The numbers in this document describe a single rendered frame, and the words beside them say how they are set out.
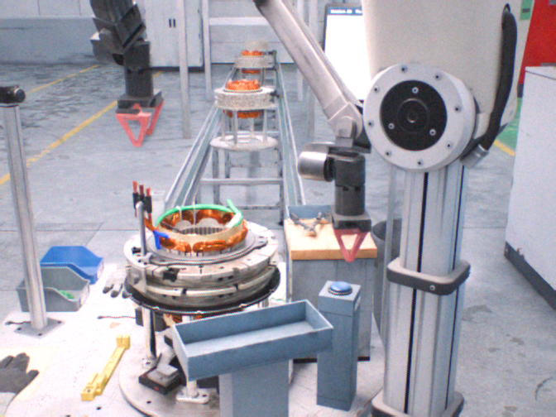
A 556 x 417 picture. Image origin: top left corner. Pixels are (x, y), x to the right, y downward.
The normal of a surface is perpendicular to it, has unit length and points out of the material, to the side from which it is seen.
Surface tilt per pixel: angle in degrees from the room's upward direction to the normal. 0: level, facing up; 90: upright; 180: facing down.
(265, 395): 90
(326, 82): 67
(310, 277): 90
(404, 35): 109
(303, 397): 0
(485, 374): 0
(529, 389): 0
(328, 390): 90
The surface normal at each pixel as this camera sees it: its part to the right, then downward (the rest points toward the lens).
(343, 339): -0.32, 0.30
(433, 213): -0.59, 0.25
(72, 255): 0.03, 0.26
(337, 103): -0.52, -0.09
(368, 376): 0.00, -0.95
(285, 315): 0.37, 0.29
